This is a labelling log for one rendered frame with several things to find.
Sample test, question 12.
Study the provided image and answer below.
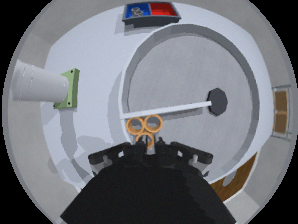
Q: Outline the bronze bushing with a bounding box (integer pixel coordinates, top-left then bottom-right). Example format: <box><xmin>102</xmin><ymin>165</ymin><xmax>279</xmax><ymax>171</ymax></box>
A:
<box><xmin>136</xmin><ymin>129</ymin><xmax>154</xmax><ymax>149</ymax></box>
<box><xmin>144</xmin><ymin>114</ymin><xmax>163</xmax><ymax>133</ymax></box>
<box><xmin>126</xmin><ymin>116</ymin><xmax>144</xmax><ymax>135</ymax></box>

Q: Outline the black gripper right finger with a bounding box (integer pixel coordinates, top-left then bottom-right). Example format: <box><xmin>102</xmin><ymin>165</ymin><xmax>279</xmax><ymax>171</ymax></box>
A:
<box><xmin>154</xmin><ymin>134</ymin><xmax>213</xmax><ymax>177</ymax></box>

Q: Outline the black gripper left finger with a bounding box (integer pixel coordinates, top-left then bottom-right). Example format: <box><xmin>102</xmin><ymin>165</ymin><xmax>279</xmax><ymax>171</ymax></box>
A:
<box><xmin>88</xmin><ymin>135</ymin><xmax>147</xmax><ymax>176</ymax></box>

